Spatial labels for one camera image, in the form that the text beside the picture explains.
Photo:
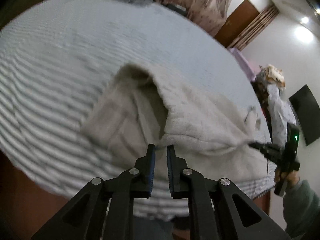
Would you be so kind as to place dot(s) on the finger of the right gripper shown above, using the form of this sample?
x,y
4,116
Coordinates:
x,y
267,148
273,157

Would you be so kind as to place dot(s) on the black wall television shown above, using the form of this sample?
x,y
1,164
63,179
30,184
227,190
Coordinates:
x,y
307,112

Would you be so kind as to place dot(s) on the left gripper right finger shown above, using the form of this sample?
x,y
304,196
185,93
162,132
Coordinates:
x,y
218,209

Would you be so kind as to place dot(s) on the brown wooden door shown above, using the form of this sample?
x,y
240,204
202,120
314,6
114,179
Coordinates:
x,y
237,21

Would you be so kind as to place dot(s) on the grey striped bed sheet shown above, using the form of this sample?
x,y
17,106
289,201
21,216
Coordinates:
x,y
57,58

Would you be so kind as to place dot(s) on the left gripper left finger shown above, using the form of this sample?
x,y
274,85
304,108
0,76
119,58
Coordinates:
x,y
103,209

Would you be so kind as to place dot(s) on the lilac cloth covered furniture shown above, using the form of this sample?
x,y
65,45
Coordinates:
x,y
243,63

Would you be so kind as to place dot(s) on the grey-green sleeved right forearm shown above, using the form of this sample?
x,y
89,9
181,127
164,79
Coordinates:
x,y
301,211

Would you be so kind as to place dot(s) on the pile of clothes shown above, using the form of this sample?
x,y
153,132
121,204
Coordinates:
x,y
269,83

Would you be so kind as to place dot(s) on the light grey fleece pant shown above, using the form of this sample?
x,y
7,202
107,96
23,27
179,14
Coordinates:
x,y
145,105

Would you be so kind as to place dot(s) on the person's right hand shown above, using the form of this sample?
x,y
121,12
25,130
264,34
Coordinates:
x,y
292,178

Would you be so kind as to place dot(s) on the brown striped curtain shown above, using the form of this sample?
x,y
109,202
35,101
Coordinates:
x,y
255,28

